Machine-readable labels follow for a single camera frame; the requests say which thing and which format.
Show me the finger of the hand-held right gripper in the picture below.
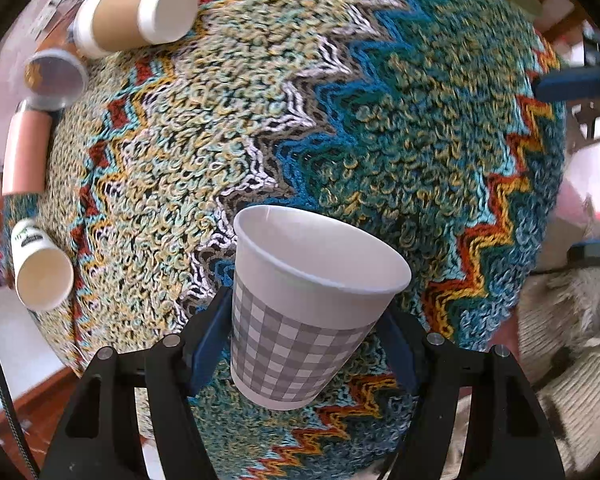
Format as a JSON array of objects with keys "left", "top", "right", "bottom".
[
  {"left": 532, "top": 35, "right": 600, "bottom": 153},
  {"left": 567, "top": 240, "right": 600, "bottom": 274}
]

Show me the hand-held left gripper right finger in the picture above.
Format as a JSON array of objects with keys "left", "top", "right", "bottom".
[{"left": 378, "top": 309, "right": 566, "bottom": 480}]

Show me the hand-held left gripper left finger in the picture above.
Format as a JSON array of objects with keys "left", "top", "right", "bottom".
[{"left": 40, "top": 285, "right": 234, "bottom": 480}]

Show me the grey checked paper cup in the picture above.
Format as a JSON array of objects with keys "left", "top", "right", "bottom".
[{"left": 229, "top": 204, "right": 413, "bottom": 412}]

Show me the white cup with green label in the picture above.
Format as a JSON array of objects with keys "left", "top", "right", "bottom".
[{"left": 9, "top": 217, "right": 76, "bottom": 312}]

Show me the pink paper cup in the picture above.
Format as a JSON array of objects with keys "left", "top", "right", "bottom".
[{"left": 1, "top": 100, "right": 61, "bottom": 196}]

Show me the brown sleeved white paper cup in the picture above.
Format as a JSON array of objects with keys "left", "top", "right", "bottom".
[{"left": 72, "top": 0, "right": 199, "bottom": 59}]

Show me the beige shaggy rug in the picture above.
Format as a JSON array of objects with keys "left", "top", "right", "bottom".
[{"left": 442, "top": 264, "right": 600, "bottom": 478}]

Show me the colourful zigzag knitted rug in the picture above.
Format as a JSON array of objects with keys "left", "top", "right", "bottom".
[{"left": 0, "top": 0, "right": 568, "bottom": 480}]

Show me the black cable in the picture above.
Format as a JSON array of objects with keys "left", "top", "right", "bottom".
[{"left": 0, "top": 317, "right": 42, "bottom": 480}]

